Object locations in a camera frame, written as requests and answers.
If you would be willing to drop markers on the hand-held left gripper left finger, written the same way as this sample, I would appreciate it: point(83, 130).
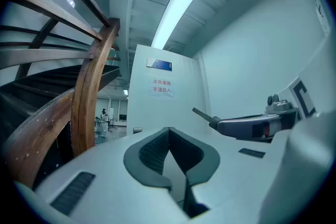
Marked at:
point(131, 160)

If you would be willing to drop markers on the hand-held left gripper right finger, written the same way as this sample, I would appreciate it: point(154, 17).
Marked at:
point(210, 160)

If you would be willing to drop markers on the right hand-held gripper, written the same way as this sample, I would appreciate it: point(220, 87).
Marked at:
point(278, 112)

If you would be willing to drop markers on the white door with signs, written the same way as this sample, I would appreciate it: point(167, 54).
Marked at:
point(183, 102)

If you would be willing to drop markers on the whiteboard on stand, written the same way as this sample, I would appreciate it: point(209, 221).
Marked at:
point(111, 116)

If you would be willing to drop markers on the paper notice with red print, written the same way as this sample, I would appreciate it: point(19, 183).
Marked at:
point(162, 87)

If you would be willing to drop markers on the dark stair steps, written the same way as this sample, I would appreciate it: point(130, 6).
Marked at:
point(39, 86)

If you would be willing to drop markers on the long ceiling light panel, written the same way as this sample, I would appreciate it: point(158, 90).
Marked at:
point(181, 5)

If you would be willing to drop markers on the round ceiling lamp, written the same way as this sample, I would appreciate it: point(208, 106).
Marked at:
point(71, 3)

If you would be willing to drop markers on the wooden stair balustrade rails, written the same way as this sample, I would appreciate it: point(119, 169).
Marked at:
point(52, 10)

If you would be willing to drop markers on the wooden stair post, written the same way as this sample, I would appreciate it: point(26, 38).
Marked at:
point(90, 86)

